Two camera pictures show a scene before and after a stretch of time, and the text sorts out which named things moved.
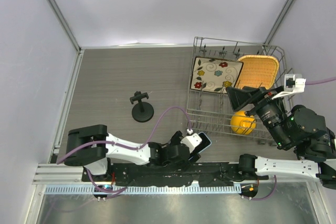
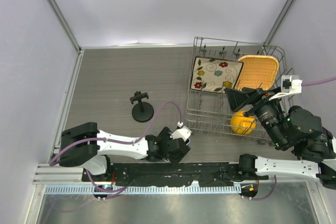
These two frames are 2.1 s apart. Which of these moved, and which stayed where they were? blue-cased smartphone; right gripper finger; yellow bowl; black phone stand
Moved: blue-cased smartphone
Stayed: right gripper finger; yellow bowl; black phone stand
